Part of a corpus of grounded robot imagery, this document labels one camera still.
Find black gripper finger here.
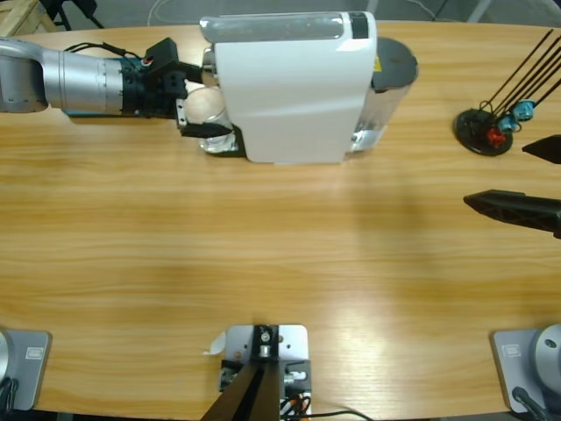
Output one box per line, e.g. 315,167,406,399
521,134,561,167
463,189,561,240

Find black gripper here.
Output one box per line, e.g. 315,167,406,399
139,61,232,139

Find clear drinking glass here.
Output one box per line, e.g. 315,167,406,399
183,85,238,154

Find white capsule coffee machine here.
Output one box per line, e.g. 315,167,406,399
199,11,379,167

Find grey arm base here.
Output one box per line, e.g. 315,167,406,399
489,323,561,413
0,329,53,412

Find blue coffee capsule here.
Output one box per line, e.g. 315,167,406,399
497,114,521,134
513,99,536,120

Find black capsule holder with rods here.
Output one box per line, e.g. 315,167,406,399
453,28,561,157

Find teal plastic tray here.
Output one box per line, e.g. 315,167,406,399
60,59,176,119

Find black chair legs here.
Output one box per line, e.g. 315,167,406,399
43,0,106,32

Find clear water tank black lid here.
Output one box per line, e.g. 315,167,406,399
350,37,420,154

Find light wooden crate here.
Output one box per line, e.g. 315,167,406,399
0,0,58,39

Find white tape tab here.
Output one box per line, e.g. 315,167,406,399
202,331,228,357

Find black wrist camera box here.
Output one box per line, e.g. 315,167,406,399
144,38,181,74

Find thin white cable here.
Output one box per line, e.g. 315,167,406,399
146,0,220,23

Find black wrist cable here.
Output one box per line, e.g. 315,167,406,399
65,41,150,62

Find grey metal frame leg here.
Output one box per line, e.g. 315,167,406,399
465,0,493,23

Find black base cable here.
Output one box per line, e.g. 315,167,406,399
0,375,21,413
511,385,549,421

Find white block with dark post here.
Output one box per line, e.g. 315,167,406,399
203,323,313,421

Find black cable at white block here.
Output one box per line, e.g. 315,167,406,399
306,410,378,421

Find orange wires at white block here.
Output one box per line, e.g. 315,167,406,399
280,392,310,416

